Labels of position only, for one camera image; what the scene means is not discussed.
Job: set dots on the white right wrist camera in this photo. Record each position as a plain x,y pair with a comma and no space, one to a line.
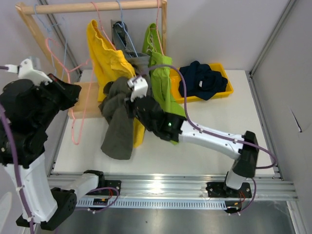
139,87

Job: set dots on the navy blue shorts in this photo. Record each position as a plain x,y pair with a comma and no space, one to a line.
201,81

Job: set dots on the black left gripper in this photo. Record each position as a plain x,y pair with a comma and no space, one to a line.
70,91

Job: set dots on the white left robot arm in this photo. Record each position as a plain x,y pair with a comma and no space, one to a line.
22,157

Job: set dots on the dark olive grey shorts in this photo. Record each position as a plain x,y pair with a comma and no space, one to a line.
119,137

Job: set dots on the light grey shorts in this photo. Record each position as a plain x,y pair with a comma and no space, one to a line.
122,41

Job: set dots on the yellow plastic tray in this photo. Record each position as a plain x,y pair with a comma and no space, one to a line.
229,88

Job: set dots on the wooden clothes rack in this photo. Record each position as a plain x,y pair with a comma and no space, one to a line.
87,106

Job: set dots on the light blue wire hanger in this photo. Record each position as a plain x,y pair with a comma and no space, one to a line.
53,27

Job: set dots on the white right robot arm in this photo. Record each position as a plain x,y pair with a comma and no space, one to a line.
243,149

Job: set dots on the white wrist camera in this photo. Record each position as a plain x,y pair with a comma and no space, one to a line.
30,69
139,87

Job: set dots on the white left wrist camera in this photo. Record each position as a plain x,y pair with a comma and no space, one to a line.
30,69

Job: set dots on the blue hanger of grey shorts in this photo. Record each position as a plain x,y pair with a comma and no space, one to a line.
128,34

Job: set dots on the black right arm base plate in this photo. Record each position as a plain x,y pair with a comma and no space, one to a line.
220,190

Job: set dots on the aluminium mounting rail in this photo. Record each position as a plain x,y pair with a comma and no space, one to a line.
166,186

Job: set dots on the slotted white cable duct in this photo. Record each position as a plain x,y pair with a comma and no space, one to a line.
201,204

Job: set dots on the pink hanger of green shorts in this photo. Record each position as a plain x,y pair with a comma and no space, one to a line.
157,31

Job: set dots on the pink hanger of yellow shorts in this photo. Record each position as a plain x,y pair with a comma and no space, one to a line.
101,25

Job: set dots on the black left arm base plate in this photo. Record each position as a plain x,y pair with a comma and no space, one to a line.
109,188

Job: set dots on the yellow shorts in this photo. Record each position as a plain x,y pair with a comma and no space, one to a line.
109,64

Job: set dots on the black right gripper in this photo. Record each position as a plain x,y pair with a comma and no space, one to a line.
130,105

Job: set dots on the lime green shorts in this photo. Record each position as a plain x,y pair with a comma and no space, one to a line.
160,77

